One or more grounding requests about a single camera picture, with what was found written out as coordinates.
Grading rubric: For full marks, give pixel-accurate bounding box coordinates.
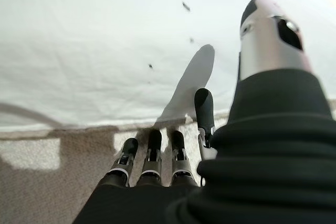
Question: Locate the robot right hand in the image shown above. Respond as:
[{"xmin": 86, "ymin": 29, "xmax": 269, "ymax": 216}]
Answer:
[{"xmin": 73, "ymin": 0, "xmax": 336, "ymax": 224}]

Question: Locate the white bed sheet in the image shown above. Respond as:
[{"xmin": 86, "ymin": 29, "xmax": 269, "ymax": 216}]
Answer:
[{"xmin": 0, "ymin": 0, "xmax": 336, "ymax": 133}]

